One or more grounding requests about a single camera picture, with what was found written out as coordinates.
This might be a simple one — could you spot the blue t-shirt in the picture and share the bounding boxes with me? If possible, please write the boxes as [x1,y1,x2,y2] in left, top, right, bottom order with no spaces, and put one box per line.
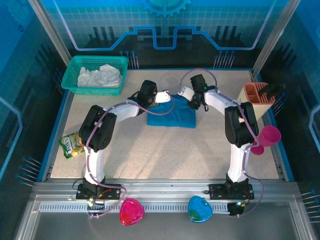
[146,94,197,129]

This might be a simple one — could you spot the white t-shirt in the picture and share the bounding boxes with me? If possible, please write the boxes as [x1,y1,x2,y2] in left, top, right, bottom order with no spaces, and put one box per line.
[76,63,123,88]

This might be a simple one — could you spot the cream utensil holder orange top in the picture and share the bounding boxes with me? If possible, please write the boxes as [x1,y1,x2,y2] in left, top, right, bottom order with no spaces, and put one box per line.
[236,82,276,121]

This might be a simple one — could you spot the black utensil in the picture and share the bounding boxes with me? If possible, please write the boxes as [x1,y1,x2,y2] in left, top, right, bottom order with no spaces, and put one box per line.
[261,82,287,97]

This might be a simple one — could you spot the small magenta plastic cup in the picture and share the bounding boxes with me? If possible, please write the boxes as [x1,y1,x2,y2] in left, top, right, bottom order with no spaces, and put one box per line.
[250,142,265,156]

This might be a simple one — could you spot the large magenta plastic cup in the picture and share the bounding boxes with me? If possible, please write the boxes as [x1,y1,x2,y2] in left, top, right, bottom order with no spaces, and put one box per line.
[257,125,282,148]

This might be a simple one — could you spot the teal plastic basket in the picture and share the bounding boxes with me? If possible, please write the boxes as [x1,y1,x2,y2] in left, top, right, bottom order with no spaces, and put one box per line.
[60,55,129,96]

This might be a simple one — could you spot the green yellow snack bag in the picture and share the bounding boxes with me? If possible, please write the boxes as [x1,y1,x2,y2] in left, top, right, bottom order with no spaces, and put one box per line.
[58,131,86,159]

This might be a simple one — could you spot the blue heart-shaped plastic dish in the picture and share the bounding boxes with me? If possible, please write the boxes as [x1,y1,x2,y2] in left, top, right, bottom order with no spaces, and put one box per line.
[187,195,214,223]

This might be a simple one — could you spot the black electronics box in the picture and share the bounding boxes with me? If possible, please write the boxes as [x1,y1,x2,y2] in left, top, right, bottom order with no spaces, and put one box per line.
[227,201,245,216]

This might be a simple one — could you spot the pink heart-shaped plastic dish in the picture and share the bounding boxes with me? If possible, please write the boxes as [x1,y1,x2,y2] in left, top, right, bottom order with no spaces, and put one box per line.
[119,197,145,227]

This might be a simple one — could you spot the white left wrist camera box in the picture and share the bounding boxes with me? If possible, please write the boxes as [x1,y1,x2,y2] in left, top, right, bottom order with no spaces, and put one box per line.
[154,90,171,104]

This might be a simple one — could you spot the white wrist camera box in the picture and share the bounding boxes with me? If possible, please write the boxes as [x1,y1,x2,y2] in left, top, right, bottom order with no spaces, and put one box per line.
[177,86,193,97]
[154,90,171,104]

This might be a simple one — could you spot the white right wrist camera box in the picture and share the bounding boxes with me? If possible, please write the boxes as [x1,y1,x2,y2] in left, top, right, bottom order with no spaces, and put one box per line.
[177,86,193,97]

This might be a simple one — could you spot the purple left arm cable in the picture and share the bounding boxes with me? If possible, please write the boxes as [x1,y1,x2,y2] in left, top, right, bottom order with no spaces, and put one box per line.
[84,96,175,220]

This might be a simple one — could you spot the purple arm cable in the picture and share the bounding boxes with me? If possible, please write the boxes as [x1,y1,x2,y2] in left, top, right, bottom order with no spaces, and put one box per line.
[179,68,265,219]
[84,96,175,220]

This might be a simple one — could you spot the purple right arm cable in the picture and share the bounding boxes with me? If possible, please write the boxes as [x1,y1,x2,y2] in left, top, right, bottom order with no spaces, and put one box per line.
[179,68,265,219]

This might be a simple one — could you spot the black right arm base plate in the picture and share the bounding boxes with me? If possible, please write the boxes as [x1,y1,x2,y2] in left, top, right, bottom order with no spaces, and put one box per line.
[208,183,255,200]

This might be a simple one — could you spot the aluminium rail frame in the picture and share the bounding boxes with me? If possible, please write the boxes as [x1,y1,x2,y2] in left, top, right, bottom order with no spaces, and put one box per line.
[14,178,316,240]

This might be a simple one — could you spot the aluminium corner post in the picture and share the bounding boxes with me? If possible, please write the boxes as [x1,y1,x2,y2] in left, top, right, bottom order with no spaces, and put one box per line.
[251,0,302,76]
[27,0,73,66]

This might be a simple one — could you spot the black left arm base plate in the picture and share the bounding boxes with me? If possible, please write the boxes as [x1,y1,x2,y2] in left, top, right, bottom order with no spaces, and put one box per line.
[75,183,121,201]

